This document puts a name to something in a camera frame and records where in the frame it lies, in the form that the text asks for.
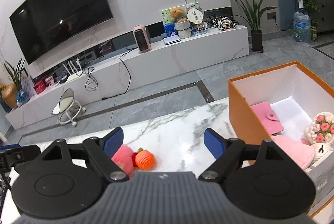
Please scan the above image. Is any pink green fluffy peach plush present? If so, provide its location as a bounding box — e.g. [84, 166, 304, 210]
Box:
[111, 145, 136, 178]

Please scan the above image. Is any orange crochet tangerine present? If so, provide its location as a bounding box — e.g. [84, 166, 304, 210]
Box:
[132, 148, 156, 170]

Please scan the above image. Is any pink card holder wallet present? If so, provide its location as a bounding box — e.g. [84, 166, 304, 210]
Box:
[250, 101, 284, 135]

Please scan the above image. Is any pink fabric pouch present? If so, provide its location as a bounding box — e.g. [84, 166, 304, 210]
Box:
[271, 135, 315, 170]

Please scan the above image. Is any crochet flower bouquet bunny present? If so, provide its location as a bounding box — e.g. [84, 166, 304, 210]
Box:
[301, 112, 334, 163]

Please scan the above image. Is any gold vase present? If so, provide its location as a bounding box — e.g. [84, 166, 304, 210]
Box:
[2, 83, 18, 109]

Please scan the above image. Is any white rolling stool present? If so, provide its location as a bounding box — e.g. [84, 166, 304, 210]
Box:
[52, 88, 86, 127]

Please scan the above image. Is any orange storage box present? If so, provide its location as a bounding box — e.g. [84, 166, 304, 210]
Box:
[228, 61, 334, 218]

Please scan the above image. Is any white tv console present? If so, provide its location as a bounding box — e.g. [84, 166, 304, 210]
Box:
[6, 25, 249, 129]

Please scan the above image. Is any white wifi router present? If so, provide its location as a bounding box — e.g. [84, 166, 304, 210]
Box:
[63, 57, 83, 83]

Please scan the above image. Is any pink space heater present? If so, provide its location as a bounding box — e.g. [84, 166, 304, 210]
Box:
[133, 25, 151, 53]

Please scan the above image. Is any small notebook on console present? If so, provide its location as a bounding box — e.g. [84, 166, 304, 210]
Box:
[163, 35, 181, 45]

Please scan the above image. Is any black white toy vehicle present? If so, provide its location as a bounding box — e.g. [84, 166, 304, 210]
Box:
[206, 16, 239, 31]

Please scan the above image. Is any white paper fan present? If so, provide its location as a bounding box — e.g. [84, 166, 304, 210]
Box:
[187, 8, 204, 30]

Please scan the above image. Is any potted green plant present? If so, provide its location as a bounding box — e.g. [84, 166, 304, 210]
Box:
[233, 0, 276, 53]

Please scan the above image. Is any brown teddy bear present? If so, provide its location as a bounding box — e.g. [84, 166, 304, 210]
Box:
[169, 7, 188, 22]

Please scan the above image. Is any blue water jug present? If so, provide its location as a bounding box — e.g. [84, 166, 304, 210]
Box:
[293, 0, 311, 44]

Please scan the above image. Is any black television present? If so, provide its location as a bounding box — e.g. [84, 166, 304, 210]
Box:
[10, 0, 113, 64]

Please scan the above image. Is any grey drawer cabinet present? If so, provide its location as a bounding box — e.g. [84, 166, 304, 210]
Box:
[314, 0, 334, 33]

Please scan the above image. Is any black power cable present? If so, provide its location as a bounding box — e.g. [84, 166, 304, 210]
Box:
[101, 47, 138, 101]

